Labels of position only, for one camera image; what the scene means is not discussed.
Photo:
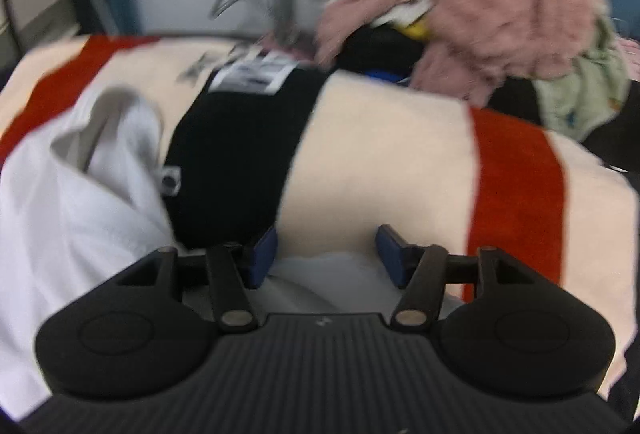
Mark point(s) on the pale green cloth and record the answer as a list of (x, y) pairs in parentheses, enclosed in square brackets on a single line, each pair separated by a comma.
[(580, 89)]

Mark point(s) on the striped fleece blanket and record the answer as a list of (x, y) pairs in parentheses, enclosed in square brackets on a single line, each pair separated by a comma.
[(380, 154)]

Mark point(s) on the white shirt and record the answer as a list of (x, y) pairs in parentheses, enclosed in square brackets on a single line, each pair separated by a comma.
[(65, 224)]

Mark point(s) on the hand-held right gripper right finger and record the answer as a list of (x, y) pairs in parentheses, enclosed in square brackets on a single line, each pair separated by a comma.
[(392, 256)]

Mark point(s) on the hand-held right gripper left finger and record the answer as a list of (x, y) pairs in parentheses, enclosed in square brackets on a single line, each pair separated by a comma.
[(262, 256)]

